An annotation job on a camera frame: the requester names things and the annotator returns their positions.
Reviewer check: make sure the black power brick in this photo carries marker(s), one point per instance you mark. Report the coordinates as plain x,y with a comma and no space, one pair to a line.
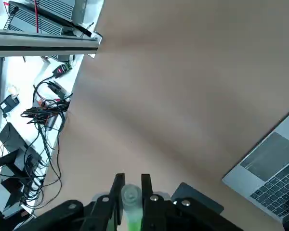
14,139

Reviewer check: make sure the green pen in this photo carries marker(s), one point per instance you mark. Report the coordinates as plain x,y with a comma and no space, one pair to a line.
132,204

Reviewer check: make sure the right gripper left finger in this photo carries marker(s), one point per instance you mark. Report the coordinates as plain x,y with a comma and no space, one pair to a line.
98,214

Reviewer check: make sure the aluminium camera post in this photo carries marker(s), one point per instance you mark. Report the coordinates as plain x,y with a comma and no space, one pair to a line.
38,41

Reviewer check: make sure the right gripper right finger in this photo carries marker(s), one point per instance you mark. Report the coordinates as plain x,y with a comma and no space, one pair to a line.
163,216

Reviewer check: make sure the grey finned electronics box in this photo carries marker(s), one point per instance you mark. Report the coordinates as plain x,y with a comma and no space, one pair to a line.
26,24

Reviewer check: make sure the black plug with red label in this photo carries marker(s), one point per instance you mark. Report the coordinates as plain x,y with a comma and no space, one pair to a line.
60,70

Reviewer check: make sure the grey laptop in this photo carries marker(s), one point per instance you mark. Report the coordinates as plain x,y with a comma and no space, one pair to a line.
269,168

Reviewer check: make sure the small black adapter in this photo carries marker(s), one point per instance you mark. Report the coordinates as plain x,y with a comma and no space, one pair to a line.
9,103

